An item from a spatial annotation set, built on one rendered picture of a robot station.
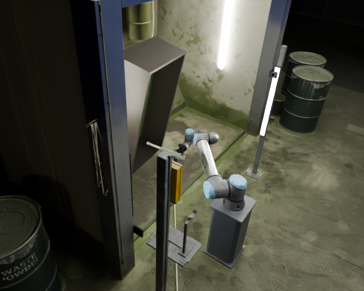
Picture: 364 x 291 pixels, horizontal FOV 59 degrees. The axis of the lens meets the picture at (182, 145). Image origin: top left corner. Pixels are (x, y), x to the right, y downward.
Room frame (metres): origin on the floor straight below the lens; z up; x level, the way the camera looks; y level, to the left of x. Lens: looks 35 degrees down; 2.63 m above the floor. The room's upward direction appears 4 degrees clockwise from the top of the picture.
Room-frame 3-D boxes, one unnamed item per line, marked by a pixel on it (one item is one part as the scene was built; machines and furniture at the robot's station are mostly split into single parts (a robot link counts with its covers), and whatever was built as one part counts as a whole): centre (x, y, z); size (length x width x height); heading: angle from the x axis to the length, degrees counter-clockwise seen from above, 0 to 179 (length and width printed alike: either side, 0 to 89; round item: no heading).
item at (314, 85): (4.46, -1.81, 0.44); 0.59 x 0.58 x 0.89; 162
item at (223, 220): (1.99, -0.48, 0.32); 0.31 x 0.31 x 0.64; 58
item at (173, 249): (1.42, 0.01, 0.78); 0.31 x 0.23 x 0.01; 58
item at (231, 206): (1.99, -0.48, 0.69); 0.19 x 0.19 x 0.10
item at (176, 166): (1.35, 0.05, 1.42); 0.12 x 0.06 x 0.26; 58
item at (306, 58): (5.10, -1.92, 0.86); 0.54 x 0.54 x 0.01
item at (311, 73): (4.46, -1.81, 0.86); 0.54 x 0.54 x 0.01
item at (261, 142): (3.19, -0.94, 0.82); 0.05 x 0.05 x 1.64; 58
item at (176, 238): (1.44, 0.00, 0.95); 0.26 x 0.15 x 0.32; 58
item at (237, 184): (1.99, -0.47, 0.83); 0.17 x 0.15 x 0.18; 102
